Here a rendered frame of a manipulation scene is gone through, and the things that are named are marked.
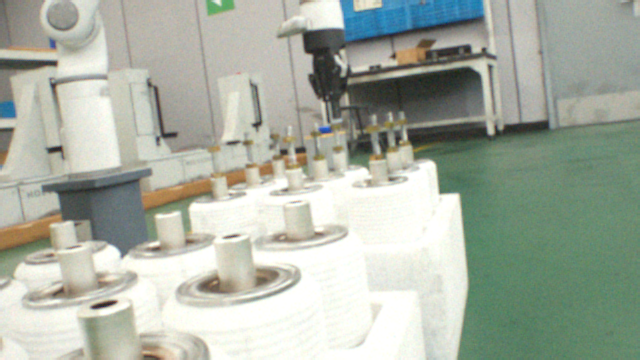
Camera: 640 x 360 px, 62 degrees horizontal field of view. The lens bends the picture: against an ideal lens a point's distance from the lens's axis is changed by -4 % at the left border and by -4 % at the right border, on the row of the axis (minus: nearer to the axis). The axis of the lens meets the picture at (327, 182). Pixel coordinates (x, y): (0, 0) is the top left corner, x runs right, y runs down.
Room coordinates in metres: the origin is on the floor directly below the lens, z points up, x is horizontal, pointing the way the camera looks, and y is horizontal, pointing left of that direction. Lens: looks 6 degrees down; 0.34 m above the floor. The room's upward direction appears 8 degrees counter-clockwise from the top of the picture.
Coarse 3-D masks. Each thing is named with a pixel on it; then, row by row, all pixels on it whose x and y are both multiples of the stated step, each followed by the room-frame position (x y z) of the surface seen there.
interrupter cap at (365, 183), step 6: (360, 180) 0.76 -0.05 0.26; (366, 180) 0.75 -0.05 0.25; (390, 180) 0.74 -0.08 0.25; (396, 180) 0.70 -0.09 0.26; (402, 180) 0.70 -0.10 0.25; (354, 186) 0.72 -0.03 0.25; (360, 186) 0.71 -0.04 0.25; (366, 186) 0.70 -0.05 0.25; (372, 186) 0.70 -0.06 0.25; (378, 186) 0.69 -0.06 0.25; (384, 186) 0.69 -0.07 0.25
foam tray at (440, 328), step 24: (456, 216) 0.90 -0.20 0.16; (432, 240) 0.67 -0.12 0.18; (456, 240) 0.86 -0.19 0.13; (384, 264) 0.66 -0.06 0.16; (408, 264) 0.65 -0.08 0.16; (432, 264) 0.64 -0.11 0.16; (456, 264) 0.82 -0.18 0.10; (384, 288) 0.66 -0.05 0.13; (408, 288) 0.65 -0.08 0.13; (432, 288) 0.64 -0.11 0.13; (456, 288) 0.79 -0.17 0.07; (432, 312) 0.64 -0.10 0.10; (456, 312) 0.76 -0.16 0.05; (432, 336) 0.64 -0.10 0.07; (456, 336) 0.73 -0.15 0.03
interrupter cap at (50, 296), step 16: (96, 272) 0.39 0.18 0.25; (112, 272) 0.39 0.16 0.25; (128, 272) 0.38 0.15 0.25; (48, 288) 0.36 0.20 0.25; (112, 288) 0.34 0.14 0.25; (128, 288) 0.35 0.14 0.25; (32, 304) 0.32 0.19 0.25; (48, 304) 0.32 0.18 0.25; (64, 304) 0.32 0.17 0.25; (80, 304) 0.32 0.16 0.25
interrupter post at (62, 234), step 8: (56, 224) 0.50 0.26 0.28; (64, 224) 0.50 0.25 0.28; (72, 224) 0.50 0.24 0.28; (56, 232) 0.49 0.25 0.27; (64, 232) 0.50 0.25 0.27; (72, 232) 0.50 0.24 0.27; (56, 240) 0.49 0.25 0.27; (64, 240) 0.50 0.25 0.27; (72, 240) 0.50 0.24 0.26; (56, 248) 0.49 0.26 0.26; (56, 256) 0.50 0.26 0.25
